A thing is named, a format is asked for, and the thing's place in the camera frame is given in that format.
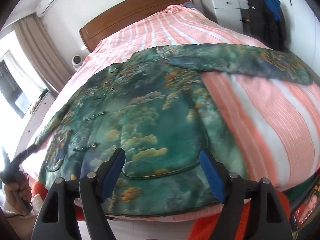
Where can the pink striped bed cover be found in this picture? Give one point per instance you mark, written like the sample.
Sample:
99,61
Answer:
262,109

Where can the person's left hand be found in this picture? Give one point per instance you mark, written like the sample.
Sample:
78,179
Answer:
24,191

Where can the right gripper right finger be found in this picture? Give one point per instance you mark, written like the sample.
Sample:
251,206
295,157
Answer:
266,218

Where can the dark jacket on chair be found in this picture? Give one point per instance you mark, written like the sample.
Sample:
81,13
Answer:
263,26

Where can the white window cabinet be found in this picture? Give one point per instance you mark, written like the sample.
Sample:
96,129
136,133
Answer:
33,118

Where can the beige curtain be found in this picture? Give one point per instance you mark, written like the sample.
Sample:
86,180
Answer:
42,53

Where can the blue garment on chair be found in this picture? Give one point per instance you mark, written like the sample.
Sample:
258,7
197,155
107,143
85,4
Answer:
274,7

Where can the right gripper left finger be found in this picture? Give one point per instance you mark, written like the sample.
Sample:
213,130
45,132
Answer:
57,217

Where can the green patterned silk jacket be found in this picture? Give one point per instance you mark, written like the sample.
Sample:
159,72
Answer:
155,119

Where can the white dresser with drawers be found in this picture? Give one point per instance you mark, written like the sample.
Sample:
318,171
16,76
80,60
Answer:
230,14

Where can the orange fuzzy sleeve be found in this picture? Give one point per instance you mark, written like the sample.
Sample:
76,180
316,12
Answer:
197,233

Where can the brown wooden headboard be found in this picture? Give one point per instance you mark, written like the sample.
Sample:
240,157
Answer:
119,17

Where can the white wardrobe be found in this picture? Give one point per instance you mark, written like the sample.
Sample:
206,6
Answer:
302,28

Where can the colourful patterned box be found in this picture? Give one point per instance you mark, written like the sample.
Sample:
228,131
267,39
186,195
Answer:
302,213

